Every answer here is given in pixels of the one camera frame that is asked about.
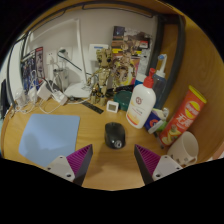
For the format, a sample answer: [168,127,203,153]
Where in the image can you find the colourful printed box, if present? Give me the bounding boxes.
[111,25,153,86]

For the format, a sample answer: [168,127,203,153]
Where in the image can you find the small white cube clock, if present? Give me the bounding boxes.
[106,100,119,114]

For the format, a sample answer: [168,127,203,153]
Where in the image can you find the steel cup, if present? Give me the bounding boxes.
[53,68,69,91]

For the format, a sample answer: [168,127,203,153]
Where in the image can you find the white mug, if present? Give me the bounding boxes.
[166,130,200,168]

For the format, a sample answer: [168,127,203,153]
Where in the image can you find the clear glass jar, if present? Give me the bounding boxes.
[13,88,28,108]

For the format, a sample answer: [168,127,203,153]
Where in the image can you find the white wall socket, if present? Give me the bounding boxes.
[57,47,71,63]
[44,49,58,66]

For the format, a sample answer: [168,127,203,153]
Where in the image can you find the white wall box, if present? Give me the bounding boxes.
[88,43,110,64]

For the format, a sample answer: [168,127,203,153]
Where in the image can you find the dark green round tin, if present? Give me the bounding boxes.
[113,89,134,112]

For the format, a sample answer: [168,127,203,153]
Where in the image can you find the black bag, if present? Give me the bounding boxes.
[0,78,9,119]

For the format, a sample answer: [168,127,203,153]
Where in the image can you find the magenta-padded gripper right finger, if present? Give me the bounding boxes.
[134,144,184,185]

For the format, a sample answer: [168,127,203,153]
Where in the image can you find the gold brown figurine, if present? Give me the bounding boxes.
[85,43,138,107]

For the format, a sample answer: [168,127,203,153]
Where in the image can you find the white bottle with red cap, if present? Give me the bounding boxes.
[125,67,157,130]

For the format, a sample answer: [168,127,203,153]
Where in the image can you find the black computer mouse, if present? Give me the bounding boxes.
[104,122,126,149]

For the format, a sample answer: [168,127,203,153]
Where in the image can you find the red snack can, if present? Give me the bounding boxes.
[158,85,208,147]

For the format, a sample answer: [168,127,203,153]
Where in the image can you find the light blue mouse pad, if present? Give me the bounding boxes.
[18,113,81,168]

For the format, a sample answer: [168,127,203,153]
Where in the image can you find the black ruler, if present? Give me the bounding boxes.
[68,96,105,115]

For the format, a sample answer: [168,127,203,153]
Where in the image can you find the white power strip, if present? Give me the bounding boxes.
[51,90,69,106]

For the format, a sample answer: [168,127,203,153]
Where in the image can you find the dark bottle with white nozzle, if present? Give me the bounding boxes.
[151,53,168,111]

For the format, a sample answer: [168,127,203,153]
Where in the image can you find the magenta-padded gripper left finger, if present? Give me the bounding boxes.
[43,143,94,187]

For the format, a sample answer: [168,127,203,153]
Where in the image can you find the white charger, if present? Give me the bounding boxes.
[26,84,38,103]
[36,82,53,101]

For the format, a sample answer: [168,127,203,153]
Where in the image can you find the small blue white carton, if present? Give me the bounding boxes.
[143,108,169,135]

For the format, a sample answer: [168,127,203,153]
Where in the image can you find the blue model kit box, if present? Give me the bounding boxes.
[20,46,46,96]

